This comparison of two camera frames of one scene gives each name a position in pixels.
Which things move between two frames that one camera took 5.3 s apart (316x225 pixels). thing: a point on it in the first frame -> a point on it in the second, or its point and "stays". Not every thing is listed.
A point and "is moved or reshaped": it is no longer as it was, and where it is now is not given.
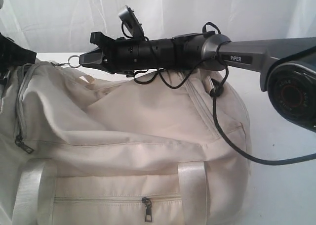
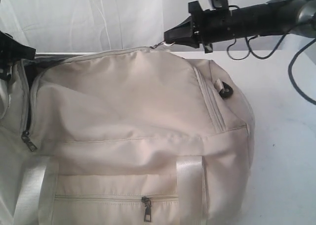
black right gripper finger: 93,58 -> 181,33
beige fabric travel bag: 77,150 stays
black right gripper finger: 102,40 -> 195,8
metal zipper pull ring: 73,61 is moved or reshaped
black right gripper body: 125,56 -> 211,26
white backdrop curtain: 62,20 stays
